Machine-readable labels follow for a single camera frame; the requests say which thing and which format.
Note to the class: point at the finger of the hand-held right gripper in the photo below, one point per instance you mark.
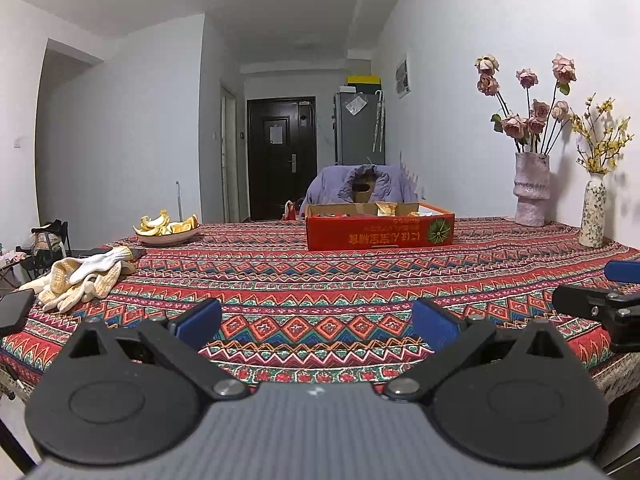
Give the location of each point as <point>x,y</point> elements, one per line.
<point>580,300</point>
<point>622,271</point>

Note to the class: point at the yellow flower branches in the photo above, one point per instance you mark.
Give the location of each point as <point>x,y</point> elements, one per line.
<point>602,145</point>

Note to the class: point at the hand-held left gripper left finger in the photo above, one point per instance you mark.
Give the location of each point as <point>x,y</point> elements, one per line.
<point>200,321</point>

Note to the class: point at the red cardboard box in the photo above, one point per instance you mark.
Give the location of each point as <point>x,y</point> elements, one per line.
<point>380,235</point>

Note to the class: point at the pile of snack packets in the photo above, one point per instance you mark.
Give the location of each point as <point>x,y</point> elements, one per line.
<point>387,208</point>

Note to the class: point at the black folding chair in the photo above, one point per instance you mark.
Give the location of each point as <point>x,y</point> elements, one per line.
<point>47,247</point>

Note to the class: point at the glass panel door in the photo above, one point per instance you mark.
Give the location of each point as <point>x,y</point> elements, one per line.
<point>229,160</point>

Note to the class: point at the pink plate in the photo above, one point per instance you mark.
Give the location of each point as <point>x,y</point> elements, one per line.
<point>167,239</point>

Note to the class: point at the white knit glove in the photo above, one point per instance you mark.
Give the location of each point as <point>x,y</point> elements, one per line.
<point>105,262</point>

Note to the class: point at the white paper notice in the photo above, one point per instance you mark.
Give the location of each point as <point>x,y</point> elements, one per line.
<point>277,133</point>

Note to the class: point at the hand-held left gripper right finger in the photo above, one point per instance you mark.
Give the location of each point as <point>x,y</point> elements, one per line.
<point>435,325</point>

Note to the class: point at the wall picture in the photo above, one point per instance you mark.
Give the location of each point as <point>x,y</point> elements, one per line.
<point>403,77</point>

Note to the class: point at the dried pink rose bunch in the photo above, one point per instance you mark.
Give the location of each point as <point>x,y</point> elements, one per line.
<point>520,122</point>

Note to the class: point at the pink ceramic vase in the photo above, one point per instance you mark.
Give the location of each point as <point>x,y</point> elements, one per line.
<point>531,190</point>

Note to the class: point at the white folded umbrella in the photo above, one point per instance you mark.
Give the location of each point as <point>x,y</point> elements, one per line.
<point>378,122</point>

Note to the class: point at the patterned red tablecloth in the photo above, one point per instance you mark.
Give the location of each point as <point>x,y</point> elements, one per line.
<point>320,280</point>

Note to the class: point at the purple puffer jacket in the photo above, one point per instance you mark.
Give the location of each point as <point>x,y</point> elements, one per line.
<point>327,185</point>

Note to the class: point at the black smartphone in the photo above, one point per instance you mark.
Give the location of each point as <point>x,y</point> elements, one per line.
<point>12,310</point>

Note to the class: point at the grey refrigerator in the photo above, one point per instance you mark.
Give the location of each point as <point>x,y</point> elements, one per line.
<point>352,140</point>

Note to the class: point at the red bag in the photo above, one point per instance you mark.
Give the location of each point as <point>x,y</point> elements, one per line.
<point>292,210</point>

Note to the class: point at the wooden chair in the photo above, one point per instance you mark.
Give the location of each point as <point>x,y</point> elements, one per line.
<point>362,192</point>

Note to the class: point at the floral white vase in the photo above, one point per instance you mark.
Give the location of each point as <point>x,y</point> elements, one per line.
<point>594,210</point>

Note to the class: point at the yellow box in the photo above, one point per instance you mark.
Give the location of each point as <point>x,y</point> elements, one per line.
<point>364,80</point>

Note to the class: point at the clear plastic bag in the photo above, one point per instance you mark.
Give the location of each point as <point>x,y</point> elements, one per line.
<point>356,105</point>

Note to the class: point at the white work gloves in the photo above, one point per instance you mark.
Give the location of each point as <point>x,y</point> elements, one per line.
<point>65,285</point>

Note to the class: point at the black entrance door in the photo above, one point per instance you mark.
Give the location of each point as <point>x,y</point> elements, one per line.
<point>260,185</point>

